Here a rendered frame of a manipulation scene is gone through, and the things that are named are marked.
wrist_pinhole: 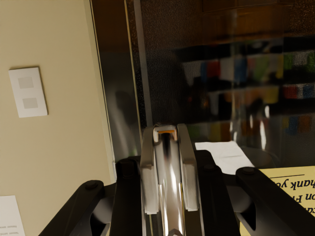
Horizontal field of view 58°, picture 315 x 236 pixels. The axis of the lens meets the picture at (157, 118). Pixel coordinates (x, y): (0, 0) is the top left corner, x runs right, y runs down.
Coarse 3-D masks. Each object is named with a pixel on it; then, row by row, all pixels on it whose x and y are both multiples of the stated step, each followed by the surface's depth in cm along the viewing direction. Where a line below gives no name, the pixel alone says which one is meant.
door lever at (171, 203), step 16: (160, 128) 18; (176, 128) 18; (160, 144) 18; (176, 144) 18; (160, 160) 18; (176, 160) 18; (160, 176) 18; (176, 176) 18; (160, 192) 19; (176, 192) 19; (160, 208) 19; (176, 208) 19; (176, 224) 19
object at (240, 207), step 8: (200, 152) 18; (208, 152) 18; (200, 160) 17; (208, 160) 17; (224, 176) 15; (232, 176) 14; (232, 184) 14; (232, 192) 14; (240, 192) 14; (232, 200) 14; (240, 200) 14; (248, 200) 14; (240, 208) 14; (248, 208) 14
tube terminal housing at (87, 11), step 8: (88, 0) 21; (88, 8) 21; (88, 16) 22; (88, 24) 22; (88, 32) 22; (96, 48) 22; (96, 56) 22; (96, 64) 22; (96, 72) 23; (96, 80) 23; (104, 104) 23; (104, 112) 24; (104, 120) 24; (104, 128) 24; (104, 136) 24; (112, 160) 25; (112, 168) 25; (112, 176) 25
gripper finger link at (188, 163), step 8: (184, 128) 20; (184, 136) 19; (184, 144) 17; (184, 152) 16; (192, 152) 16; (184, 160) 15; (192, 160) 15; (184, 168) 15; (192, 168) 15; (184, 176) 15; (192, 176) 15; (184, 184) 15; (192, 184) 15; (184, 192) 16; (192, 192) 15; (192, 200) 15; (192, 208) 16
